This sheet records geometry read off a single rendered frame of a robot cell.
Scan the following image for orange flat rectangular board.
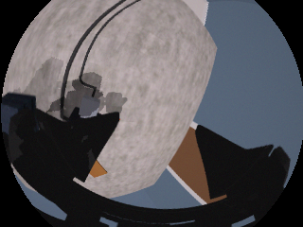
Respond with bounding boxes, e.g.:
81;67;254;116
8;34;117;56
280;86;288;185
90;160;107;178

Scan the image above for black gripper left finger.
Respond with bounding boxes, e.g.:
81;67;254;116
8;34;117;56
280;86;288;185
34;109;120;183

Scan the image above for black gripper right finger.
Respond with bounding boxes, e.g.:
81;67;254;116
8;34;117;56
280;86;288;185
194;125;274;200

